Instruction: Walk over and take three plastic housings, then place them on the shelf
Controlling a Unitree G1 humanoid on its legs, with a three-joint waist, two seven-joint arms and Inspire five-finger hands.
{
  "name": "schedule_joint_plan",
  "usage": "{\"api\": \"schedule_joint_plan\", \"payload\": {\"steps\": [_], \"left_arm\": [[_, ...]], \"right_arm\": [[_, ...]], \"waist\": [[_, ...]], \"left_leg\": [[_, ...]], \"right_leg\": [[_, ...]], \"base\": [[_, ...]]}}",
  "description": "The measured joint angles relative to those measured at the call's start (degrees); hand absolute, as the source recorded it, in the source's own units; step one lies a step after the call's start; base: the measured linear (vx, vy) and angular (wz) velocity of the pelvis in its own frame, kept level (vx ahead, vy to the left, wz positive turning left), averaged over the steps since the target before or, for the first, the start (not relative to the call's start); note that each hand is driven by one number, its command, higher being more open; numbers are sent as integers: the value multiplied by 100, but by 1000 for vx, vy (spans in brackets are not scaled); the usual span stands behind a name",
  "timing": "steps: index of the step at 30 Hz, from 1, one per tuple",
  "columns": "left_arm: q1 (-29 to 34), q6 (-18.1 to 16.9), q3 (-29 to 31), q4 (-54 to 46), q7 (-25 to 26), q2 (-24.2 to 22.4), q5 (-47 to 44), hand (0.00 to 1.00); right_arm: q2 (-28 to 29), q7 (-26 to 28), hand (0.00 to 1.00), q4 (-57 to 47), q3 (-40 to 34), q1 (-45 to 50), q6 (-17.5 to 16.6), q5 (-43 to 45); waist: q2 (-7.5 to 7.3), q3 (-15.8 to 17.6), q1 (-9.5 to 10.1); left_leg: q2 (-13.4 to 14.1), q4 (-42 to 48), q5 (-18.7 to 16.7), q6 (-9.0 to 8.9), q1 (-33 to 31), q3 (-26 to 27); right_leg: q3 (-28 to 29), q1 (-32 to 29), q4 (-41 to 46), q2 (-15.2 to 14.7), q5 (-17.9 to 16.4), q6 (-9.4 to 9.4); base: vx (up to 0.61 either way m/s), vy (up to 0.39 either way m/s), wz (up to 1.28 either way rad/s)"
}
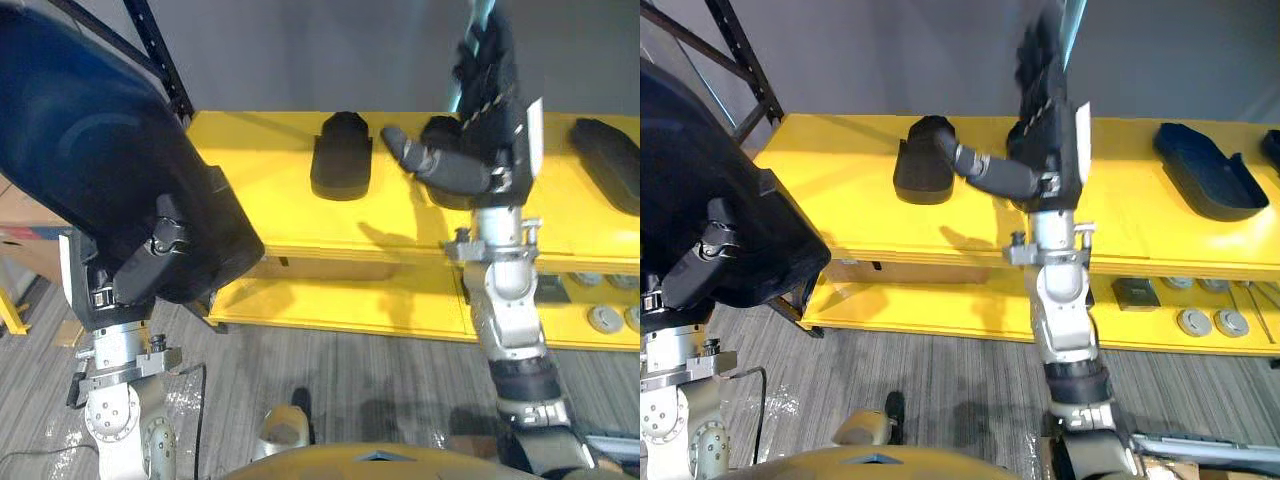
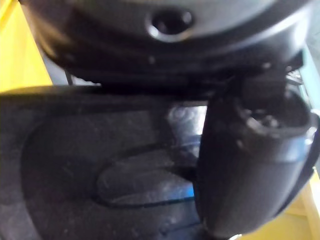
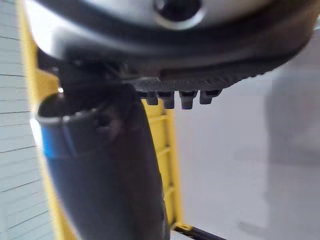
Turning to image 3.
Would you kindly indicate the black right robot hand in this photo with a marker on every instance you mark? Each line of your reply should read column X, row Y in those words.
column 107, row 160

